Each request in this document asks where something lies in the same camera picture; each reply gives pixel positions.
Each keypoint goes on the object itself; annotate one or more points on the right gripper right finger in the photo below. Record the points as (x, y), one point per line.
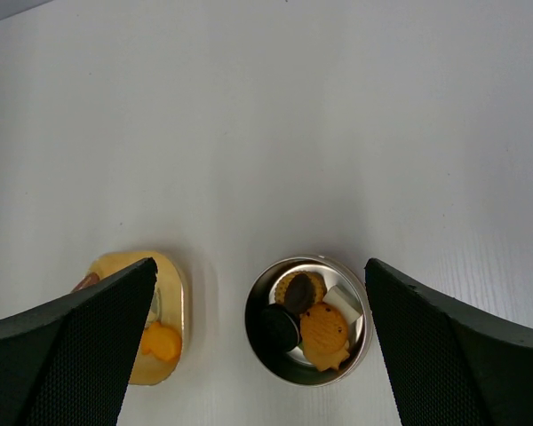
(448, 362)

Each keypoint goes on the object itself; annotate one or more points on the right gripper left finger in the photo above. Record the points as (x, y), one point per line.
(69, 361)

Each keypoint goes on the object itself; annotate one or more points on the orange fish cookie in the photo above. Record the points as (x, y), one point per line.
(324, 334)

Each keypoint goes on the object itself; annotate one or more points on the white block sweet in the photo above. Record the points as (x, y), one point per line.
(344, 303)

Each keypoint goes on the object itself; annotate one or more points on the round beige biscuit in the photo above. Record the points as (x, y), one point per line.
(314, 278)

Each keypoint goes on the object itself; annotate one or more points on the dark chocolate cookie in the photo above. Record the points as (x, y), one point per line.
(299, 295)

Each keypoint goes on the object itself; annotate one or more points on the black sandwich cookie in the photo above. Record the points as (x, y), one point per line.
(280, 327)

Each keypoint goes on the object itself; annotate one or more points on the round metal lunch box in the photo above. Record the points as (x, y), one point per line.
(292, 366)

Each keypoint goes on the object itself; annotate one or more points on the yellow food container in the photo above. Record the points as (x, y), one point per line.
(168, 306)

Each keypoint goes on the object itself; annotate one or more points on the orange fish cracker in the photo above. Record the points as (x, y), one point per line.
(163, 342)

